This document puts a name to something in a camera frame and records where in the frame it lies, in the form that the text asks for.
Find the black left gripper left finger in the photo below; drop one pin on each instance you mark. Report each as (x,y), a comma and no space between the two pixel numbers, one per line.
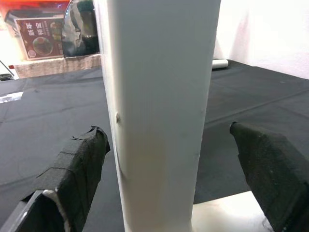
(79,169)

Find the patterned cloth covered stand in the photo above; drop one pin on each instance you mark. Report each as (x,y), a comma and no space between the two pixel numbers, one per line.
(60,65)

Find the white plastic table leg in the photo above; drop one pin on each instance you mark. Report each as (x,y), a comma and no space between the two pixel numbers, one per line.
(157,108)

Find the flat clear plastic wrap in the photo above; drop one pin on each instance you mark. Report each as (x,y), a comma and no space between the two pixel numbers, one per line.
(10,97)

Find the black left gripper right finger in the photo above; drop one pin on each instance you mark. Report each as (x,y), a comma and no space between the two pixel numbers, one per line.
(270,169)

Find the orange-lid storage box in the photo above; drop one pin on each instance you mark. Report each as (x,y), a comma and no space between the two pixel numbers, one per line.
(38,36)

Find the white plastic tube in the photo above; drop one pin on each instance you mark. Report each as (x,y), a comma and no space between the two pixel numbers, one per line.
(219,64)

